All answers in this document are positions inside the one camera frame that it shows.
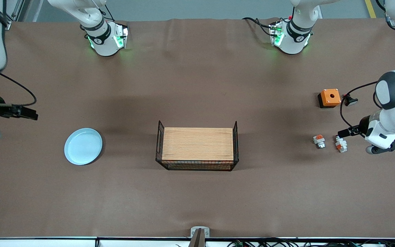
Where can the grey metal bracket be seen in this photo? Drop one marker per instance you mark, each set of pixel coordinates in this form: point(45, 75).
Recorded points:
point(200, 233)

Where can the small orange grey connector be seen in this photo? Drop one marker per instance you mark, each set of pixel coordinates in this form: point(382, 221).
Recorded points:
point(319, 141)

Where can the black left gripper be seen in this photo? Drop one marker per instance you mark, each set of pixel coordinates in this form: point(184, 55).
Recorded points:
point(362, 127)

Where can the aluminium frame post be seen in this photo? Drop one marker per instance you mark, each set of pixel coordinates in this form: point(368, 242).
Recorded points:
point(13, 13)
point(393, 22)

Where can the light blue round plate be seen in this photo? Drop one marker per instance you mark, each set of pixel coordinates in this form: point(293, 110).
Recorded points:
point(83, 146)

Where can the orange button box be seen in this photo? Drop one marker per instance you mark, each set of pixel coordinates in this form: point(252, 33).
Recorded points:
point(330, 97)

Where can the small orange white connector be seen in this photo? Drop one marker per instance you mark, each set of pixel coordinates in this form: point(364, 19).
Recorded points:
point(340, 144)

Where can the wooden board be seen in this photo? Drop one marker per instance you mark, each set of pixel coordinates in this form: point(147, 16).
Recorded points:
point(197, 144)

